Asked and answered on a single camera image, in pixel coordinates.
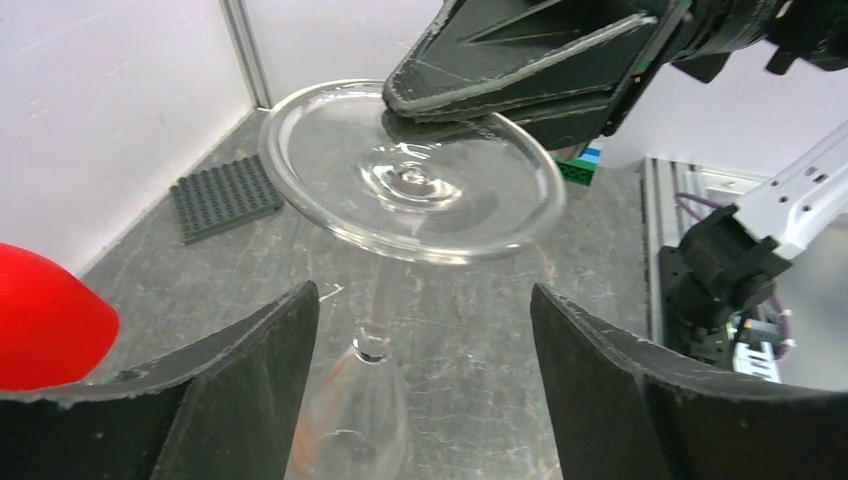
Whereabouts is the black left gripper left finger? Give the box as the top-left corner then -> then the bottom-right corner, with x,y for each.
1,281 -> 320,479

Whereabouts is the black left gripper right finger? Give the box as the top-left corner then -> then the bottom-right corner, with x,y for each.
530,284 -> 847,479

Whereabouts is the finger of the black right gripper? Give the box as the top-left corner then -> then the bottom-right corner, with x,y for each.
423,89 -> 614,152
383,1 -> 663,121

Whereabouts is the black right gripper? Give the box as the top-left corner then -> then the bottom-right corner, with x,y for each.
606,0 -> 847,136

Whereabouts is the clear wine glass front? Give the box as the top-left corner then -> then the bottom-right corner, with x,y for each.
260,79 -> 566,479

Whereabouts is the red wine glass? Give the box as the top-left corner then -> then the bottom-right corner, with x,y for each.
1,243 -> 120,391

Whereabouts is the green blue brick stack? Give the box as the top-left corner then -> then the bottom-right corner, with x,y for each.
553,139 -> 603,186

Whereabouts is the dark grey building plate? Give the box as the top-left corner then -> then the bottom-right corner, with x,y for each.
170,155 -> 284,245

